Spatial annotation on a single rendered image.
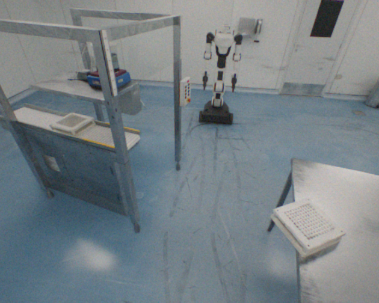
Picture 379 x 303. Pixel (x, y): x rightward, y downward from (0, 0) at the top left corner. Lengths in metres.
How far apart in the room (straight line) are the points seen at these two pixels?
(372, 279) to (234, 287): 1.01
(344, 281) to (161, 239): 1.44
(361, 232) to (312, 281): 0.45
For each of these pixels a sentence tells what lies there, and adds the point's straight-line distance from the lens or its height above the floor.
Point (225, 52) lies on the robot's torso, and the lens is 3.64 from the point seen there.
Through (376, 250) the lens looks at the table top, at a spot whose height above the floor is 0.86.
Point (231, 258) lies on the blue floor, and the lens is 2.14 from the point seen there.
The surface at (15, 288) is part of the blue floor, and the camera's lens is 2.37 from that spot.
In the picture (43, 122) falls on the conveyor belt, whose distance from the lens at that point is 2.34.
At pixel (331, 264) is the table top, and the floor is 0.86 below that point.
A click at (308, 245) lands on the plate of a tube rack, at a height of 0.94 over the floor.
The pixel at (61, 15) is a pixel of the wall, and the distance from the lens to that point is 6.15.
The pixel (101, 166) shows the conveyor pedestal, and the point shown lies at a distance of 2.02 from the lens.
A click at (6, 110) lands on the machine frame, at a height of 1.05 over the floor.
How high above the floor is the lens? 1.86
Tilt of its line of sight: 36 degrees down
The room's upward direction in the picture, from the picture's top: 2 degrees clockwise
